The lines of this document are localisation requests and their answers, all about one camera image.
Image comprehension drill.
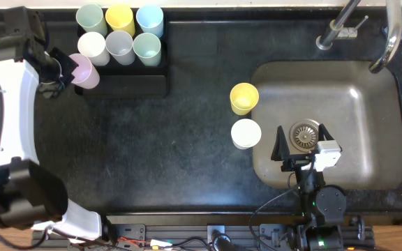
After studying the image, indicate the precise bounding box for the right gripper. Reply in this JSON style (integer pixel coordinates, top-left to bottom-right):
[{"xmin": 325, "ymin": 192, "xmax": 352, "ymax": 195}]
[{"xmin": 270, "ymin": 123, "xmax": 335, "ymax": 172}]

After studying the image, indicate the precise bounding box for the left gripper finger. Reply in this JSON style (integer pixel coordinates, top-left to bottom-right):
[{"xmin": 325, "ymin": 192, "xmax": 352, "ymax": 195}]
[{"xmin": 49, "ymin": 47, "xmax": 79, "ymax": 85}]

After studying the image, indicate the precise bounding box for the pink cup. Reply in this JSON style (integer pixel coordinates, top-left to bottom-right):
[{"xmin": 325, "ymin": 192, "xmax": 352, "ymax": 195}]
[{"xmin": 68, "ymin": 53, "xmax": 101, "ymax": 90}]

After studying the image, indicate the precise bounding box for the white cup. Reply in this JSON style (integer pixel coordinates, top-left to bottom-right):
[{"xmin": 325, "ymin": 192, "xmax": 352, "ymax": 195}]
[
  {"xmin": 77, "ymin": 31, "xmax": 111, "ymax": 67},
  {"xmin": 230, "ymin": 118, "xmax": 262, "ymax": 151}
]

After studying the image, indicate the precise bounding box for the yellow cup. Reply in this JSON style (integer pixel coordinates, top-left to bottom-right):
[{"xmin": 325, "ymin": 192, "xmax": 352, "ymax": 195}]
[
  {"xmin": 105, "ymin": 4, "xmax": 136, "ymax": 37},
  {"xmin": 229, "ymin": 82, "xmax": 260, "ymax": 116}
]

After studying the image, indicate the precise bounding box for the green cup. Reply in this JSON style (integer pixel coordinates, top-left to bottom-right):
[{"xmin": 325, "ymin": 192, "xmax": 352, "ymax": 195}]
[
  {"xmin": 132, "ymin": 32, "xmax": 163, "ymax": 67},
  {"xmin": 75, "ymin": 3, "xmax": 108, "ymax": 36}
]

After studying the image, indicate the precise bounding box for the grey cup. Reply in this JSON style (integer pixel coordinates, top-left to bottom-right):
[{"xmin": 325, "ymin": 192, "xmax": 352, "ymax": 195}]
[{"xmin": 105, "ymin": 30, "xmax": 136, "ymax": 66}]

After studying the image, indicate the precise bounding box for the steel sink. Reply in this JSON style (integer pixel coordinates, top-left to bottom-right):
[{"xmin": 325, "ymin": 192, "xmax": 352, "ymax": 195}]
[{"xmin": 251, "ymin": 61, "xmax": 402, "ymax": 191}]

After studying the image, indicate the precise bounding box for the black tray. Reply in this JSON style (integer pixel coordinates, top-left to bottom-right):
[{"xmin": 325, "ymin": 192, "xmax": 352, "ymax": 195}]
[{"xmin": 74, "ymin": 6, "xmax": 170, "ymax": 99}]

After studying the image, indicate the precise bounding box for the blue cup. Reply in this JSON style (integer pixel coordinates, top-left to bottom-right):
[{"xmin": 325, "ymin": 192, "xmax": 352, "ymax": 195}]
[{"xmin": 135, "ymin": 5, "xmax": 165, "ymax": 39}]

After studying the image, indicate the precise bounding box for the steel tap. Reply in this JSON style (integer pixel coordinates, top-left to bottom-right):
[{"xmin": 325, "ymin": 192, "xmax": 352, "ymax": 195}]
[{"xmin": 315, "ymin": 0, "xmax": 402, "ymax": 75}]

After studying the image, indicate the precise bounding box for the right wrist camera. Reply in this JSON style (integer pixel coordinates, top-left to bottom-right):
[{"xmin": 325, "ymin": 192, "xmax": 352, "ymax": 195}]
[{"xmin": 313, "ymin": 139, "xmax": 343, "ymax": 173}]

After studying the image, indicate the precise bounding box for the black cable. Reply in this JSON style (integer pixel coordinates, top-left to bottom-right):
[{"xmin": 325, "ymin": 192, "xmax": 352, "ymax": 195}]
[
  {"xmin": 0, "ymin": 71, "xmax": 54, "ymax": 251},
  {"xmin": 248, "ymin": 156, "xmax": 316, "ymax": 251}
]

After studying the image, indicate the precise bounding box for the mounting rail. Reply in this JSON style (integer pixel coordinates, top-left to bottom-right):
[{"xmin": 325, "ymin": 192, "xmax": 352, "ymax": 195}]
[{"xmin": 31, "ymin": 222, "xmax": 376, "ymax": 251}]

